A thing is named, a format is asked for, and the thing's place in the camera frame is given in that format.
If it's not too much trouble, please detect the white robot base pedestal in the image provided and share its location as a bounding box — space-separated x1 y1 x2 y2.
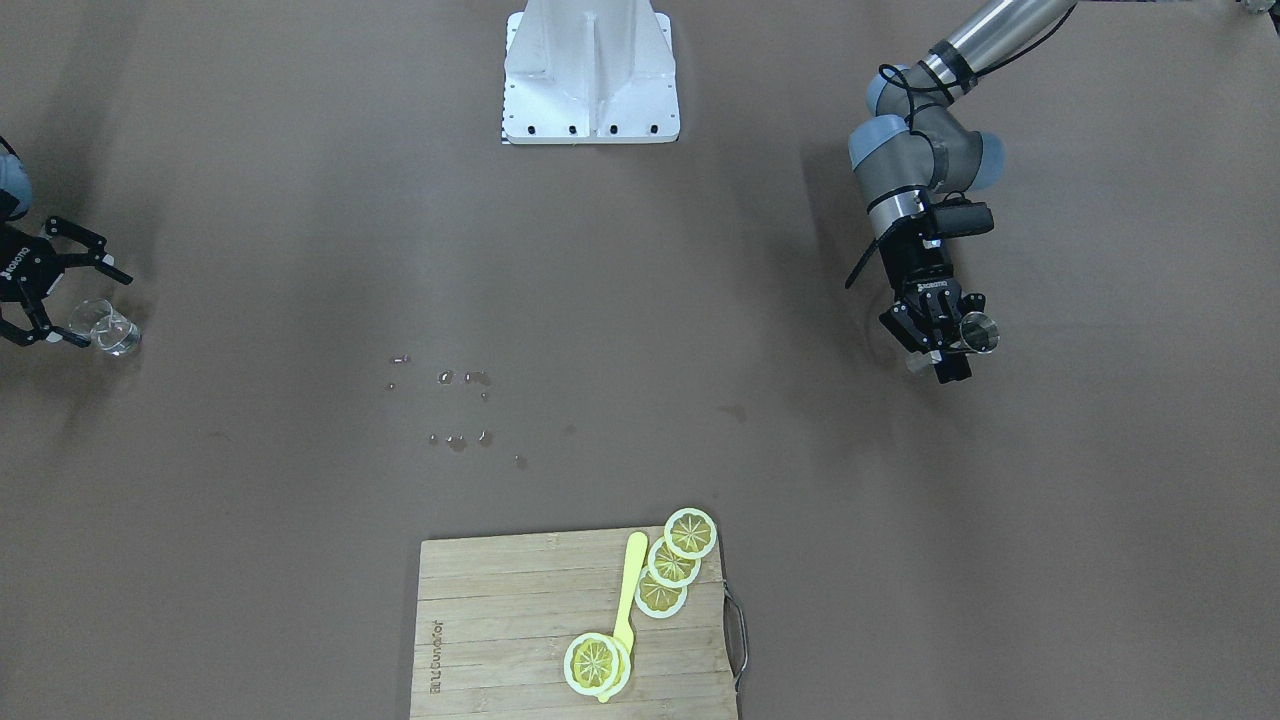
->
500 1 682 146

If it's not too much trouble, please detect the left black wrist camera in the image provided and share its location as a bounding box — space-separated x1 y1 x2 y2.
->
928 197 995 240

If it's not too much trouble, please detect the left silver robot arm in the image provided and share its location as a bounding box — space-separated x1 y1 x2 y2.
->
846 1 1075 384

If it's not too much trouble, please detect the wooden cutting board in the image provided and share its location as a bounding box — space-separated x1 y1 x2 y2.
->
408 528 744 719

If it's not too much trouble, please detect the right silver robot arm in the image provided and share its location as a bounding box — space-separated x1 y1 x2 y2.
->
1 140 138 350

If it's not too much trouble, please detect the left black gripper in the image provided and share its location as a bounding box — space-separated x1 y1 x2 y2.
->
879 215 991 384

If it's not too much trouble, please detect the lemon slice middle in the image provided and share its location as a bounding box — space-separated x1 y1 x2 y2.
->
646 539 701 591

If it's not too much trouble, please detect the lemon slice outer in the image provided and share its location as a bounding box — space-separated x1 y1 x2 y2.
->
663 507 719 560

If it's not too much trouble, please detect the clear glass measuring cup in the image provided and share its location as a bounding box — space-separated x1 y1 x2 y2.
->
68 299 142 357

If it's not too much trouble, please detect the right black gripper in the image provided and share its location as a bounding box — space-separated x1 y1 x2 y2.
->
1 215 134 348

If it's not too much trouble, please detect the lemon slice on spoon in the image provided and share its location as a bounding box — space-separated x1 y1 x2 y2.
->
562 632 632 703

